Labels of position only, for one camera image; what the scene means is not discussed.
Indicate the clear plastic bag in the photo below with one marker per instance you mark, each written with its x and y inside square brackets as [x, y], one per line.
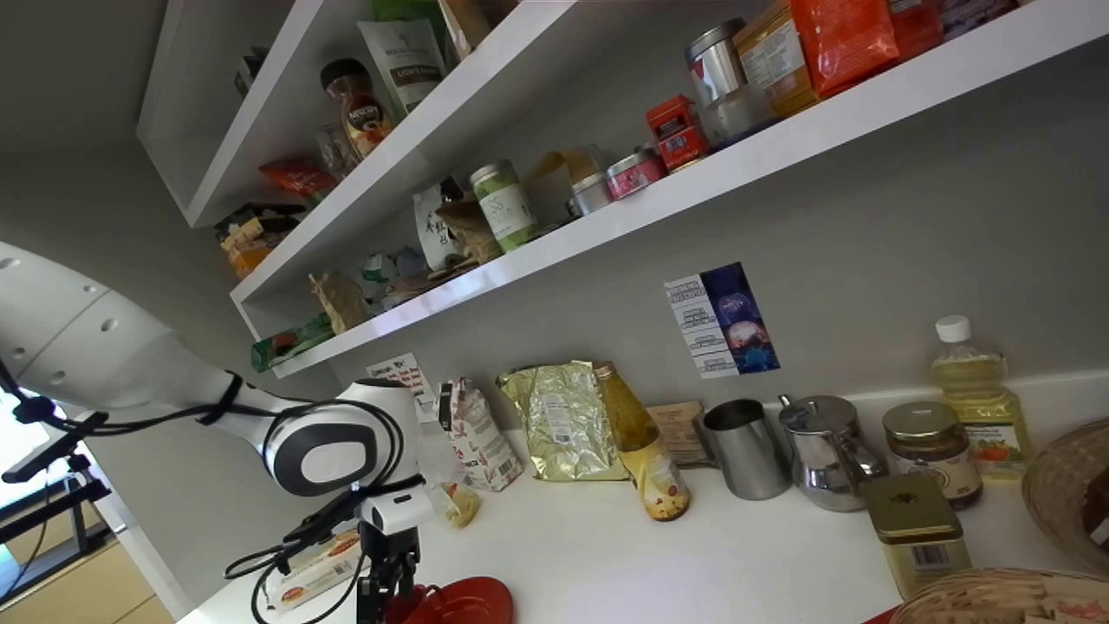
[442, 470]

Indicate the dark brown packet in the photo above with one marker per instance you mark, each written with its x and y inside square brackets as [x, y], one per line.
[471, 228]

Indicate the brown cardboard box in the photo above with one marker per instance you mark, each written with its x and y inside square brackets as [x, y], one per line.
[473, 19]

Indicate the tan paper bag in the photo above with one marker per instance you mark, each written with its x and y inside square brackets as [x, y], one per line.
[555, 186]

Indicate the glass jar gold lid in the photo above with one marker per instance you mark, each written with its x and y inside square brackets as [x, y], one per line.
[935, 455]

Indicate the small red box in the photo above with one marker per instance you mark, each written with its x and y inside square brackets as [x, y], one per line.
[677, 132]

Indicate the black metal stand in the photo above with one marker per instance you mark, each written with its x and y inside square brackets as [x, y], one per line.
[45, 491]

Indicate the tall steel can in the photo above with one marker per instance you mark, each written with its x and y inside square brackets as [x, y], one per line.
[717, 62]

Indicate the steel pot with lid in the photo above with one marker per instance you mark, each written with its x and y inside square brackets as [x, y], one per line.
[824, 455]

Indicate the red plate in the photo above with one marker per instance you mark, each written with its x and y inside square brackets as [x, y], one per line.
[479, 597]

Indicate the yellow packets stack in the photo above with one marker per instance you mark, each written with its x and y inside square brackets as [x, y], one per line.
[246, 245]

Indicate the round wicker basket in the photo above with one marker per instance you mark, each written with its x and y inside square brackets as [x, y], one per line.
[1061, 485]

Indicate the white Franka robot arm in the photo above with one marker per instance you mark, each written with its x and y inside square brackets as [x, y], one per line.
[115, 349]

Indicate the green flat packet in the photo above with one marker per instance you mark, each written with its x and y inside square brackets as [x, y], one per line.
[296, 340]

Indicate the red cup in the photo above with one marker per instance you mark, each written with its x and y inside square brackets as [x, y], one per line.
[423, 606]

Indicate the white standing pouch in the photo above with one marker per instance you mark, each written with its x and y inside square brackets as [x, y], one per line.
[402, 56]

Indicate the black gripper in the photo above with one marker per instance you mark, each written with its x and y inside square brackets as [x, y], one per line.
[391, 555]

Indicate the small brown packet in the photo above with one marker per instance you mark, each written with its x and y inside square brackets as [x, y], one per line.
[682, 429]

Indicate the tan small bag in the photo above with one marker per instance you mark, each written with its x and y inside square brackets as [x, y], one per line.
[339, 302]

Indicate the gold foil bag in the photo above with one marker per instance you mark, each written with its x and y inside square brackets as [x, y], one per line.
[561, 419]

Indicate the orange red bag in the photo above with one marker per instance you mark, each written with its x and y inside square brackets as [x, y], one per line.
[845, 38]

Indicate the steel cup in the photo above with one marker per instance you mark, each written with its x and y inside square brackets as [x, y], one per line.
[749, 455]

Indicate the yellow oil bottle white cap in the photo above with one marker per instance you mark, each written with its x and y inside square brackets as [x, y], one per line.
[975, 391]

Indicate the bluish grey bag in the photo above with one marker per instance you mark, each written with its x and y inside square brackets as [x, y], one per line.
[393, 278]

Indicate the gold rectangular tin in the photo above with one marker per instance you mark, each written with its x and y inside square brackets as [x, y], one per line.
[913, 514]

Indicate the pink round tin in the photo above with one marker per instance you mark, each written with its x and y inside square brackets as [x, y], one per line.
[632, 175]

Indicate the white printed bag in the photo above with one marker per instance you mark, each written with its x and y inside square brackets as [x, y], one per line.
[428, 228]

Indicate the flat wicker tray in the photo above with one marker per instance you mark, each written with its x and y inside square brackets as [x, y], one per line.
[1008, 592]

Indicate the red flat packet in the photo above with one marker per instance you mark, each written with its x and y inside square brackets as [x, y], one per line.
[300, 175]

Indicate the small yellow object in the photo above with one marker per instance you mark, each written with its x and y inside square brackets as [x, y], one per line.
[467, 508]

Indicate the dark lidded jar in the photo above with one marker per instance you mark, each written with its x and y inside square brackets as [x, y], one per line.
[350, 98]

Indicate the small dark object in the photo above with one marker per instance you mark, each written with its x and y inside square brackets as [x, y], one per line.
[246, 71]

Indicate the wide steel can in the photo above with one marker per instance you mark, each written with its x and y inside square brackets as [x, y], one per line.
[728, 117]

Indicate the blue white wall leaflet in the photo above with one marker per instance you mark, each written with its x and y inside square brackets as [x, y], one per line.
[728, 317]

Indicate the white red paper card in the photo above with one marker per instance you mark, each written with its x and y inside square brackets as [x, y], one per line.
[402, 370]

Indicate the small white tin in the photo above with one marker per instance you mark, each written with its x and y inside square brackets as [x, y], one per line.
[589, 196]

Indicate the thick white shelf board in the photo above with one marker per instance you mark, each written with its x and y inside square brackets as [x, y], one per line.
[693, 191]
[384, 142]

